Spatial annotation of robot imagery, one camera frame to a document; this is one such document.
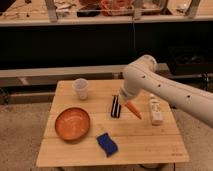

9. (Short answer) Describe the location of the orange pepper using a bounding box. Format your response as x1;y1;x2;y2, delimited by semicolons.
125;102;141;119

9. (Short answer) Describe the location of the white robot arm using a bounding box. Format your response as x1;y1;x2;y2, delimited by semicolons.
119;55;213;128

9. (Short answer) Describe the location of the white ceramic cup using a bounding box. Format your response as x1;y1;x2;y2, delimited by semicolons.
72;78;89;100

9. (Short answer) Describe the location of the black white striped block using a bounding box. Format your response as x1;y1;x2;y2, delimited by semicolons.
110;95;122;118

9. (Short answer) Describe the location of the white bottle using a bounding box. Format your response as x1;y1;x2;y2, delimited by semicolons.
149;94;163;126

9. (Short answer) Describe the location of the wooden table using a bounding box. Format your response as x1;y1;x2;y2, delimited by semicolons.
37;80;189;167

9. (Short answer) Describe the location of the blue sponge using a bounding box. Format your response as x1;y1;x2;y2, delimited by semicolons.
96;133;118;157

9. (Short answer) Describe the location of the orange bowl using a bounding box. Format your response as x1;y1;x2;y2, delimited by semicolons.
55;107;90;141

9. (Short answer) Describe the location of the black bin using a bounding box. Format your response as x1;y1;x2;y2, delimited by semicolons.
167;46;213;75

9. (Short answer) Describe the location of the thin vertical cable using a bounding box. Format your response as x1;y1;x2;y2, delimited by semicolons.
132;16;138;64

